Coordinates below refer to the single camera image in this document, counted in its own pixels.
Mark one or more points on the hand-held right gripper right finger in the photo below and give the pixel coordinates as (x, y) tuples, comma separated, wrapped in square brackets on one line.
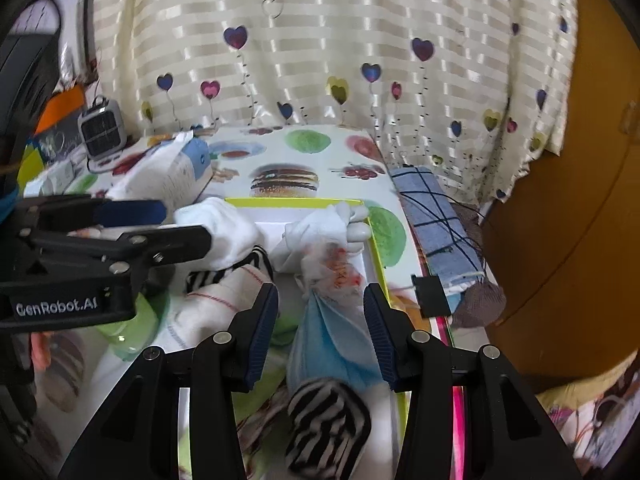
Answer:
[(378, 335)]

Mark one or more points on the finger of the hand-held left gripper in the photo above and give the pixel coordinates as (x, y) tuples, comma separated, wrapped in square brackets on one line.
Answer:
[(175, 242), (135, 212)]

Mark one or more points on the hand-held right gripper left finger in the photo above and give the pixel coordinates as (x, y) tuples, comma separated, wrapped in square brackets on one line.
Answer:
[(262, 335)]

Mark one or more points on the black white striped sock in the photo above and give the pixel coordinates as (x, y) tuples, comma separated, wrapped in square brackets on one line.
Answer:
[(210, 277), (325, 425)]

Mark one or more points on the blue face mask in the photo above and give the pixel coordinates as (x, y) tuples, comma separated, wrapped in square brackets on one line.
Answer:
[(330, 345)]

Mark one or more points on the white towel with thin stripes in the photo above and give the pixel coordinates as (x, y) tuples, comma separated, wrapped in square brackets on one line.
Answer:
[(220, 305)]

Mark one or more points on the white printed fabric piece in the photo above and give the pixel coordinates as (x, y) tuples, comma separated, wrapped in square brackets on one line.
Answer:
[(332, 270)]

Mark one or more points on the yellow-green cardboard box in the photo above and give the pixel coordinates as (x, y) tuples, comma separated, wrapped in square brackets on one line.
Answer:
[(270, 222)]

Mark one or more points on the person's left hand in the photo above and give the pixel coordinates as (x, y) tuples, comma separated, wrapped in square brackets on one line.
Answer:
[(41, 350)]

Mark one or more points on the white tissue pack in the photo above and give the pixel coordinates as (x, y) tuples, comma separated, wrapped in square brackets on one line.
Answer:
[(165, 170)]

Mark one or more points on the black square tag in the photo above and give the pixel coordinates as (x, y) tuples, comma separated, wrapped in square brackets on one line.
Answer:
[(430, 296)]

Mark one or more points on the green glass jar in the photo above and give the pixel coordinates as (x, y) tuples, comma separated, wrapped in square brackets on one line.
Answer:
[(140, 320)]

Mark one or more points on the small grey heater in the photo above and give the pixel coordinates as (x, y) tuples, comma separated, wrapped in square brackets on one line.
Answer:
[(100, 130)]

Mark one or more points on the brown knitted fabric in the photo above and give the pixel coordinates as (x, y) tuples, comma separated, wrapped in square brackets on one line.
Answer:
[(482, 305)]

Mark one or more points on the green cardboard box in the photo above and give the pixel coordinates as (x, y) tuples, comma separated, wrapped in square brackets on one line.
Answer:
[(30, 170)]

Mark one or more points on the blue plaid cloth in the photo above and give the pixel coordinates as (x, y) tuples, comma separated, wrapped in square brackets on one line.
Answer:
[(430, 220)]

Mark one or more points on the orange box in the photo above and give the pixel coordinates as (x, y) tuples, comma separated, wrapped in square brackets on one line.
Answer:
[(62, 107)]

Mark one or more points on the fruit printed tablecloth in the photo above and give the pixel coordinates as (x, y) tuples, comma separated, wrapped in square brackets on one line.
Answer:
[(340, 185)]

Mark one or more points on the printed blanket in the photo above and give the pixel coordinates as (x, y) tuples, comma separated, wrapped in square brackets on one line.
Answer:
[(590, 420)]

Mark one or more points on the wooden cabinet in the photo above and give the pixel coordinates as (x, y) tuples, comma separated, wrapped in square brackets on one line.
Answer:
[(575, 210)]

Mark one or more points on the heart printed curtain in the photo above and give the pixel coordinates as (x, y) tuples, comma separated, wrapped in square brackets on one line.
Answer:
[(325, 35)]

